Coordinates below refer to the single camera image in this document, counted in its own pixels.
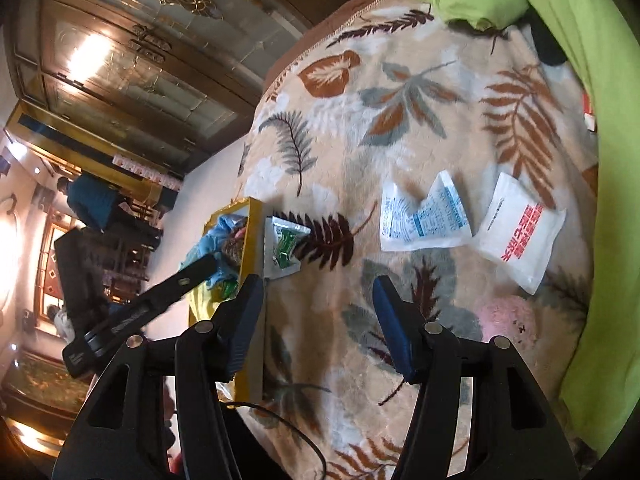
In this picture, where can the black cloth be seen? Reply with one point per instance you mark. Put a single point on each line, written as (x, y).
(547, 37)

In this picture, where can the dark furniture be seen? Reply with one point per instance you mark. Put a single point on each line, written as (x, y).
(95, 270)

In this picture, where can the green white medicine packet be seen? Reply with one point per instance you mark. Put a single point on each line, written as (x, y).
(285, 250)

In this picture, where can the white packet with red print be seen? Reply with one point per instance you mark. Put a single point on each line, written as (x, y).
(520, 230)

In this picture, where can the green quilt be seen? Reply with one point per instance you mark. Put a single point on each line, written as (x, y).
(615, 185)

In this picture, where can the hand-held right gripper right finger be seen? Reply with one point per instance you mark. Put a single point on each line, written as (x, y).
(395, 325)

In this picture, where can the yellow box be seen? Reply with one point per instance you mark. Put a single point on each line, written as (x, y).
(252, 240)

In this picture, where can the wooden glass door cabinet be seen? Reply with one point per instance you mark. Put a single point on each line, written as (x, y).
(140, 60)

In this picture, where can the white blue desiccant packet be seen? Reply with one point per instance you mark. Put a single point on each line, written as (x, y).
(397, 220)
(445, 215)

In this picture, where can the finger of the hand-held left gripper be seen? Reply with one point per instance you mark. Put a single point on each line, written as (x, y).
(165, 295)

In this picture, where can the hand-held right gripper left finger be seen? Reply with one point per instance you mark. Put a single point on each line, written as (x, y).
(247, 320)

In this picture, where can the blue cloth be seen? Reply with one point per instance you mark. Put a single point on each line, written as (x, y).
(215, 235)

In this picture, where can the red white printed strip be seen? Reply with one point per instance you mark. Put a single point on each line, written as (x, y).
(145, 172)

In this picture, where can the leaf printed blanket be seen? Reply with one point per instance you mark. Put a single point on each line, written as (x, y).
(400, 135)

